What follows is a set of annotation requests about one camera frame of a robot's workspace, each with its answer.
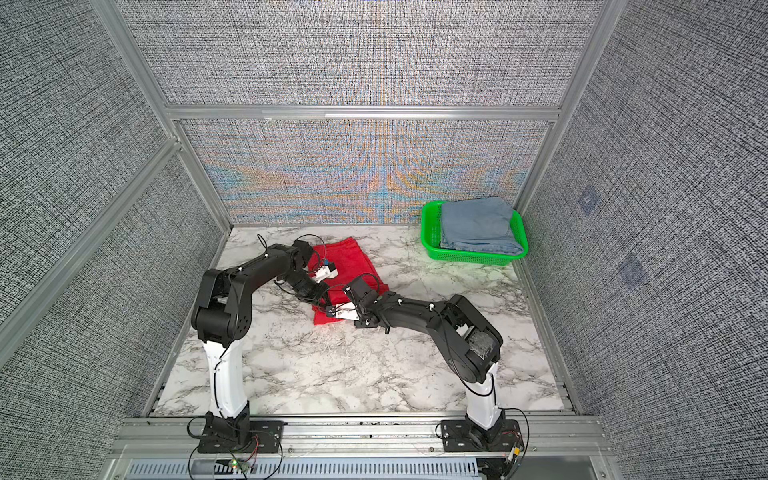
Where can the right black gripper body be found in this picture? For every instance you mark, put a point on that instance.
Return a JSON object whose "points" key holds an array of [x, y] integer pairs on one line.
{"points": [[361, 322]]}

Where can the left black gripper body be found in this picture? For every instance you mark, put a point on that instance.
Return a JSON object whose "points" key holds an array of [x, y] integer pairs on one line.
{"points": [[308, 290]]}

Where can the red long pants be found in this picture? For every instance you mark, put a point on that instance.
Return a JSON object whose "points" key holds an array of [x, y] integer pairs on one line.
{"points": [[351, 263]]}

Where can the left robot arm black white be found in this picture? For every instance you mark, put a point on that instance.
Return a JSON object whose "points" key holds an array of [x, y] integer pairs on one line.
{"points": [[223, 316]]}

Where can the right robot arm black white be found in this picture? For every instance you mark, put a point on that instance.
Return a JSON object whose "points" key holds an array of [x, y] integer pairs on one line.
{"points": [[468, 343]]}

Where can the green plastic basket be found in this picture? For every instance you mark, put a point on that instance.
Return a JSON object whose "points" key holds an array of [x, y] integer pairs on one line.
{"points": [[431, 235]]}

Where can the folded grey-blue cloth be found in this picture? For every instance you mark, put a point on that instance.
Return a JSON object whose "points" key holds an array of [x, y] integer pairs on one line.
{"points": [[479, 226]]}

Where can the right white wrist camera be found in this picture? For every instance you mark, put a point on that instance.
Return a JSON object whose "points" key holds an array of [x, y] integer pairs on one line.
{"points": [[345, 311]]}

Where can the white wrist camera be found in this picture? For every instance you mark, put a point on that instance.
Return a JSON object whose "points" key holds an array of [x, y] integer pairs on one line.
{"points": [[345, 311], [324, 270]]}

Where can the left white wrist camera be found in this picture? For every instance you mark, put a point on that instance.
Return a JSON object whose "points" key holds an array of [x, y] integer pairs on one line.
{"points": [[324, 270]]}

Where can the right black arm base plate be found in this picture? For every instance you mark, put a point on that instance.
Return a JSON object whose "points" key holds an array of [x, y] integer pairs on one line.
{"points": [[465, 436]]}

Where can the white slotted cable duct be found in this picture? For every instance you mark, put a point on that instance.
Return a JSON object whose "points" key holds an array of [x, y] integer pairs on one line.
{"points": [[310, 468]]}

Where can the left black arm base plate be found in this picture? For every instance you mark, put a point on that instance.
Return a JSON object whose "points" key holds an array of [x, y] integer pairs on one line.
{"points": [[219, 437]]}

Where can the aluminium front rail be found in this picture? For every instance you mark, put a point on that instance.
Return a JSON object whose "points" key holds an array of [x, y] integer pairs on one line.
{"points": [[545, 434]]}

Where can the aluminium cage frame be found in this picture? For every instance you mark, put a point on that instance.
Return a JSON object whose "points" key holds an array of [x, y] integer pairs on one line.
{"points": [[146, 142]]}

